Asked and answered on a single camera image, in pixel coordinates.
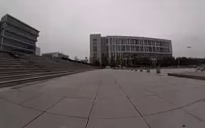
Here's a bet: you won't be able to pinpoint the pale multi-storey building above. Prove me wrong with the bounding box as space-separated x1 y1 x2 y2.
89 33 174 66

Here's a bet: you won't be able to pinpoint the grey paved plaza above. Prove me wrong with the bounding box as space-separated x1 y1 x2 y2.
0 67 205 128

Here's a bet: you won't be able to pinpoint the row of bollards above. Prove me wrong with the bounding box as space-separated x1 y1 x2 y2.
129 66 162 75

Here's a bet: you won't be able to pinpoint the low distant building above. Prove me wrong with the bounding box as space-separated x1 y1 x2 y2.
41 51 70 60

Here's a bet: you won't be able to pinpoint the row of dark trees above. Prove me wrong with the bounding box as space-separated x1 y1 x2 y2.
91 54 205 68

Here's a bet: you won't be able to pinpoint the wide grey stone steps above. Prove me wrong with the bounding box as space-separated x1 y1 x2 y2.
0 49 99 90

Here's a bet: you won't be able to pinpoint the low dark raised kerb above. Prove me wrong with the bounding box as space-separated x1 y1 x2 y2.
167 72 205 83

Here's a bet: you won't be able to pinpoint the grey building with banded windows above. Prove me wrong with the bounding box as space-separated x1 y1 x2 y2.
0 12 41 56

